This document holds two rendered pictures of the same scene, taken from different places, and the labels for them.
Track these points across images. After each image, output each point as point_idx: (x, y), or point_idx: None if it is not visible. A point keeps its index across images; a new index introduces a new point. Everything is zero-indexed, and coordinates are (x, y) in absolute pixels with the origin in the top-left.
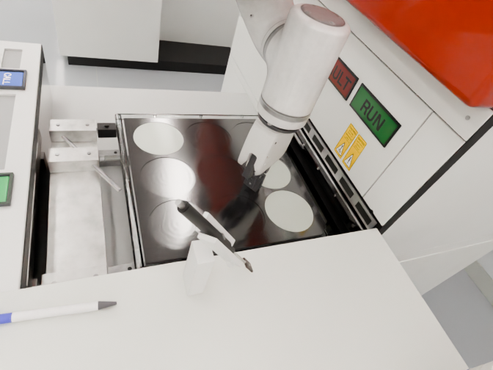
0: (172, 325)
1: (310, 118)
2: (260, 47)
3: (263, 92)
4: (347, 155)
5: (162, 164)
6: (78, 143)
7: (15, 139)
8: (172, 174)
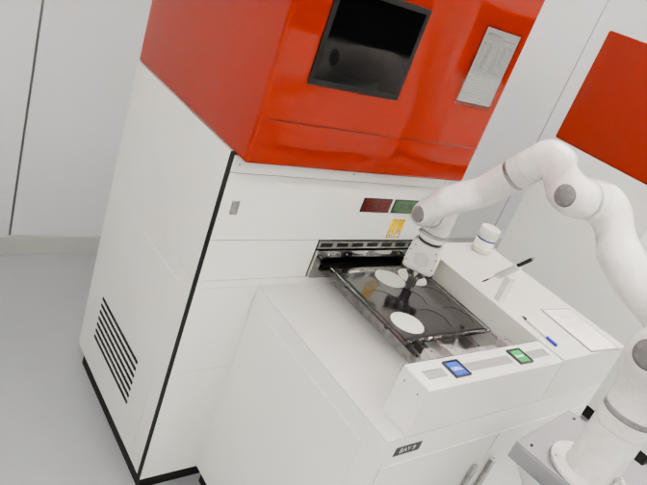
0: (515, 305)
1: (359, 239)
2: (437, 222)
3: (442, 237)
4: (395, 232)
5: (427, 321)
6: None
7: (489, 355)
8: (429, 318)
